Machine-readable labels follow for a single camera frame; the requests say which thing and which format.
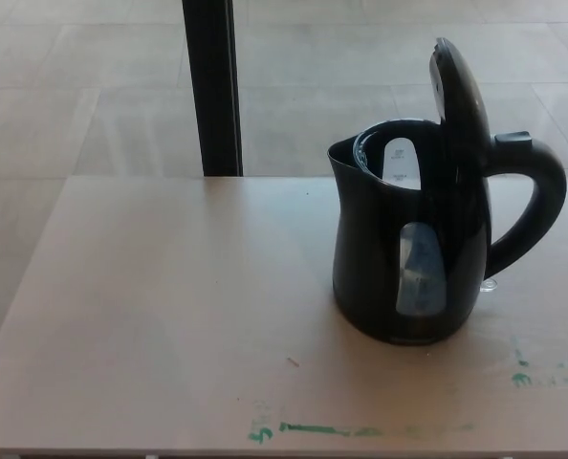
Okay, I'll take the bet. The black vertical post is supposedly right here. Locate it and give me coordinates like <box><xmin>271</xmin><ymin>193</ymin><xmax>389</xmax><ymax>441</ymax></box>
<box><xmin>181</xmin><ymin>0</ymin><xmax>245</xmax><ymax>178</ymax></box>

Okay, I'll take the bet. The black electric kettle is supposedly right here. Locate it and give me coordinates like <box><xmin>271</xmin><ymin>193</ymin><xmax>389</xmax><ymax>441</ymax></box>
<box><xmin>326</xmin><ymin>36</ymin><xmax>568</xmax><ymax>345</ymax></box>

